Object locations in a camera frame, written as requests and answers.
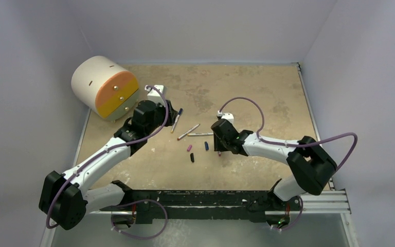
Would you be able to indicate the pen with yellow end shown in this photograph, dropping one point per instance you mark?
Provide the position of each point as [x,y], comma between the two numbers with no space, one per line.
[175,123]

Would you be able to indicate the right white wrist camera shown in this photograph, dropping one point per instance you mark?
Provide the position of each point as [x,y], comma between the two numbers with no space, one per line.
[227,116]

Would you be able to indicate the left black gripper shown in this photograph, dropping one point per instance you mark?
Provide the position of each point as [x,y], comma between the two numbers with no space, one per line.
[172,113]

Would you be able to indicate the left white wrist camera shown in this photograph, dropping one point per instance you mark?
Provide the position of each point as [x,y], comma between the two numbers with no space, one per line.
[156,93]

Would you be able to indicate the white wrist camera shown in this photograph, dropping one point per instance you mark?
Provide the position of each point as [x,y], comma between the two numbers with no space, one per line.
[156,93]
[227,116]

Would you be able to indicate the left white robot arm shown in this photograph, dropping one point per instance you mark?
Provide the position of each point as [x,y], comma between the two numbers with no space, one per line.
[63,197]

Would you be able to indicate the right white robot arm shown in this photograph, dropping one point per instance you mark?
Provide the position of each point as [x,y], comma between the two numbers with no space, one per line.
[310,164]

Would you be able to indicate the pen with orange tip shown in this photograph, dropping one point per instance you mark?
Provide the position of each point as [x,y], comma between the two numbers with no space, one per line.
[199,134]

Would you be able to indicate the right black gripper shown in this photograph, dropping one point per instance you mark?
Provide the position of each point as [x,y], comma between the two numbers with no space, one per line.
[219,140]

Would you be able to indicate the round white drawer cabinet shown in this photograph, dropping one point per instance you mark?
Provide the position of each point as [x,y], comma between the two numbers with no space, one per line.
[105,87]

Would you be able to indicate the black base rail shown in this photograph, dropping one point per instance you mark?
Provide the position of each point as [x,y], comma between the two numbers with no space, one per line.
[257,206]

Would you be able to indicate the pen with red tip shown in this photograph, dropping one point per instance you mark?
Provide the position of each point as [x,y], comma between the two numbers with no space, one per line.
[188,132]

